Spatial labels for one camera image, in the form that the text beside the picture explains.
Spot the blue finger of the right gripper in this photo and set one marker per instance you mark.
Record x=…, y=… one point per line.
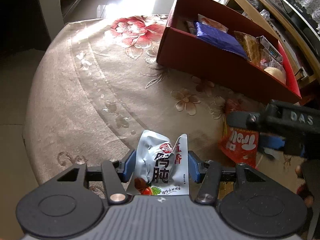
x=270, y=141

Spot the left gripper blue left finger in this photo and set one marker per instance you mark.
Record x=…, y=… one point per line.
x=127, y=166

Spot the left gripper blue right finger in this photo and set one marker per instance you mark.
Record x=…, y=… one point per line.
x=196, y=167

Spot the red Korean snack bag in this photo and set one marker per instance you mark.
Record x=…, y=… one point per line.
x=240, y=145

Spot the silver chicken gizzard snack bag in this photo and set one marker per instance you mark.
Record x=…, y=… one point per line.
x=161, y=167

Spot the white bun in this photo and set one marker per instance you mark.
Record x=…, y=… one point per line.
x=280, y=75

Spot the white Kaprons wafer pack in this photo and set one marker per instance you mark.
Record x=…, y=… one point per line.
x=267, y=46

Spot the yellow waffle snack bag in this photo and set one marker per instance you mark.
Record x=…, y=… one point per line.
x=250, y=46

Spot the purple snack bag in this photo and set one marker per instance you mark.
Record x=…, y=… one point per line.
x=219, y=39

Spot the grey spicy noodle snack bag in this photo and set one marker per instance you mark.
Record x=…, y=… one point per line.
x=204, y=20

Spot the sausage snack packet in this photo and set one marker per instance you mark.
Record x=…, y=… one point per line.
x=271, y=153

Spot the white red striped snack packet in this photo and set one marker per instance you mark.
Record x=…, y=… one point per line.
x=191, y=28

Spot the floral beige tablecloth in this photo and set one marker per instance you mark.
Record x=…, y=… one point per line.
x=98, y=87

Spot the black television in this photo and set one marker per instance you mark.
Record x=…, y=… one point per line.
x=306, y=16

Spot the red cardboard box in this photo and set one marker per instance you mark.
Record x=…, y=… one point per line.
x=183, y=51

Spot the wooden TV console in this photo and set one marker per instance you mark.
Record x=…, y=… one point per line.
x=298, y=37

